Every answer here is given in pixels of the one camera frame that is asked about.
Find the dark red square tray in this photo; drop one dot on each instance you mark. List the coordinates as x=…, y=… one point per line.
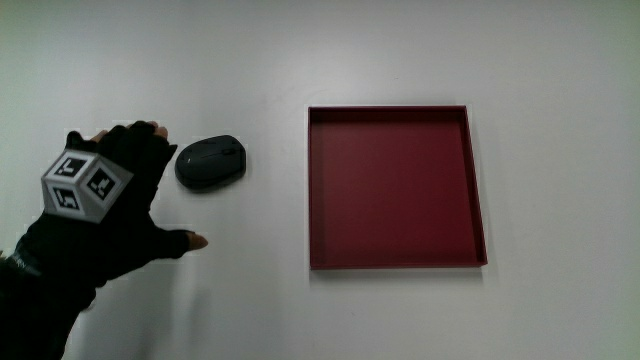
x=392, y=190

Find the person's left forearm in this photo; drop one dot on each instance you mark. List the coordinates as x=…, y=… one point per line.
x=35, y=315

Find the black computer mouse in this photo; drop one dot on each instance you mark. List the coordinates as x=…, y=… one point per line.
x=210, y=162

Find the person's left hand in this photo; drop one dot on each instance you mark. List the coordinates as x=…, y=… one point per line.
x=130, y=220

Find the white desk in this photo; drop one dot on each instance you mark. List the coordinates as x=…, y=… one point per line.
x=550, y=125

